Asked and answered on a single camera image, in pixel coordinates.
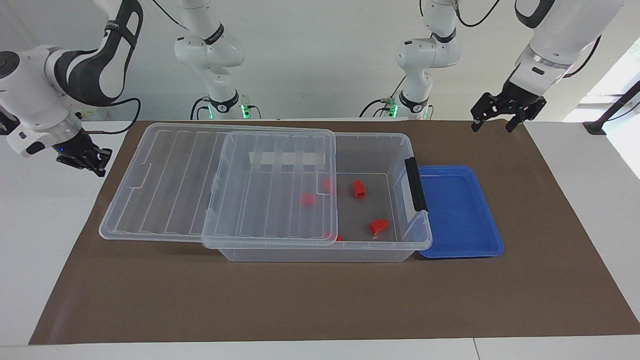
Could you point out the blue plastic tray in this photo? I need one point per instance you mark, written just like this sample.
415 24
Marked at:
456 210

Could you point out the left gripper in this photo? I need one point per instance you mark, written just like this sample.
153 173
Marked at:
517 95

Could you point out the clear plastic storage box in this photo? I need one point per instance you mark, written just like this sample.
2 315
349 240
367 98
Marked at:
395 150

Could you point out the black box latch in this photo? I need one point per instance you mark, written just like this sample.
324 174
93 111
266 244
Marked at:
415 184

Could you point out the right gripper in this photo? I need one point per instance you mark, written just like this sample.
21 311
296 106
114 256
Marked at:
80 145

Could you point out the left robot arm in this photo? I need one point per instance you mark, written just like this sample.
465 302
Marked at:
425 55

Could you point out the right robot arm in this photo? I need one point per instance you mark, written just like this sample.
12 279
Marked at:
31 100

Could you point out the red block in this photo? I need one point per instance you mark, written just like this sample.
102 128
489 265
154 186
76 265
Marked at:
328 185
379 226
359 188
337 238
307 200

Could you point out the black stand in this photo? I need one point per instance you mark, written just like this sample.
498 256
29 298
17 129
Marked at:
594 128

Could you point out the clear plastic box lid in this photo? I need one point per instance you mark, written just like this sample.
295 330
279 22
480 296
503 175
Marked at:
175 185

